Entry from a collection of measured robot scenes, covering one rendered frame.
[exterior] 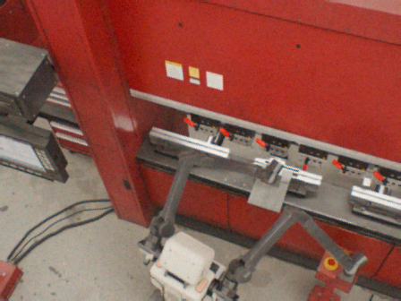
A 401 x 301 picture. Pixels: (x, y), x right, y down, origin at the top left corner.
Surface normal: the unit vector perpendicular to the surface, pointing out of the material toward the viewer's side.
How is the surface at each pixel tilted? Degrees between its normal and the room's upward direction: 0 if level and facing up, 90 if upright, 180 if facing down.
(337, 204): 0
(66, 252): 0
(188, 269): 47
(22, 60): 0
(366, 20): 90
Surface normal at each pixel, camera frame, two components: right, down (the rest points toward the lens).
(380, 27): -0.36, 0.80
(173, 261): -0.44, 0.18
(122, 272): -0.06, -0.53
